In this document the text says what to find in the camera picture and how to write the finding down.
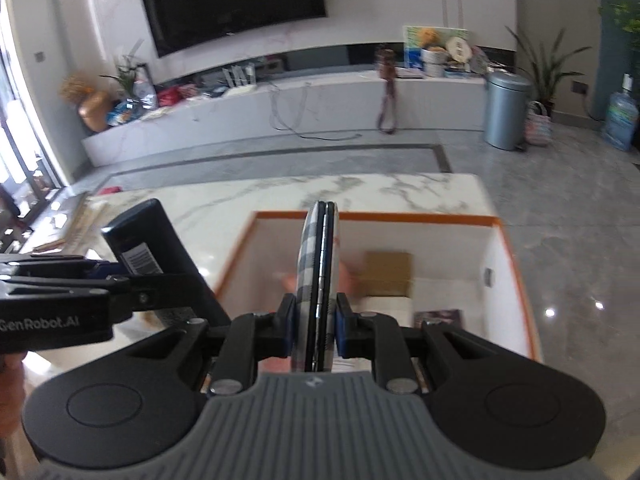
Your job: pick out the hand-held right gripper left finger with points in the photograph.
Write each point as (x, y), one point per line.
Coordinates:
(290, 322)

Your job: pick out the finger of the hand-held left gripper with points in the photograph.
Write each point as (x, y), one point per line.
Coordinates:
(105, 270)
(142, 300)

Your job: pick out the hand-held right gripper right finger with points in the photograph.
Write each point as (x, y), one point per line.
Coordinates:
(342, 325)

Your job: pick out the black spray can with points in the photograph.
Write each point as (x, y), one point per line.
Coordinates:
(150, 230)

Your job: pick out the plaid round compact case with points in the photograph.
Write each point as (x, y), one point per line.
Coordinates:
(307, 260)

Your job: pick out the brown cardboard box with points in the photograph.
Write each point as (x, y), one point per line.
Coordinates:
(387, 272)

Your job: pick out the red printed card box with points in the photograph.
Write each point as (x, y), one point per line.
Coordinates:
(437, 317)

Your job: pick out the orange storage box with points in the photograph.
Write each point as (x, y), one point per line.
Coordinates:
(500, 285)

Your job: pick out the person's left hand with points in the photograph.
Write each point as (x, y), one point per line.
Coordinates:
(10, 377)

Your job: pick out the golden vase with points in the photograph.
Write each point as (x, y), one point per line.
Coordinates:
(97, 112)

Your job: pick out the colourful snack packets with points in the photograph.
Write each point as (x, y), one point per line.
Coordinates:
(130, 112)

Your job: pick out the red packets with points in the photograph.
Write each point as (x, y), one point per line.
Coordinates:
(172, 95)

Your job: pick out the green plant in vase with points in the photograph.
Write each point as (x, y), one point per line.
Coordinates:
(127, 72)

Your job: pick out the white TV console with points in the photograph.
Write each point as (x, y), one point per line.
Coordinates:
(325, 105)

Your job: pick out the white bottles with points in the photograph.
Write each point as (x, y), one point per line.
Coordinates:
(240, 75)

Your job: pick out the brown figurine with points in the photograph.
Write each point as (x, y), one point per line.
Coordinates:
(386, 62)

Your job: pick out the grey trash can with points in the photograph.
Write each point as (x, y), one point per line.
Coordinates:
(505, 110)

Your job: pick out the white jar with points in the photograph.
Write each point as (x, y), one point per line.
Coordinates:
(432, 62)

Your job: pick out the woven pastel basket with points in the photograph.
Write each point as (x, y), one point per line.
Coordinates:
(539, 127)

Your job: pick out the flower painting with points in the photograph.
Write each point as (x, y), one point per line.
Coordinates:
(420, 40)

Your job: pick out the round white fan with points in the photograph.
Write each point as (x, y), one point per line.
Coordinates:
(459, 49)

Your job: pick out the long-leaf potted plant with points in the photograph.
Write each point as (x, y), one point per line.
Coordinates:
(547, 70)

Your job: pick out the blue water jug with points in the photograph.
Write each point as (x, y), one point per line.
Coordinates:
(622, 120)

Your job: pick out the black wall television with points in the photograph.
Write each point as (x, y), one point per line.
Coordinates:
(225, 0)

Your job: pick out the wall socket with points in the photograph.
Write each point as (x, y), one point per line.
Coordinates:
(580, 87)

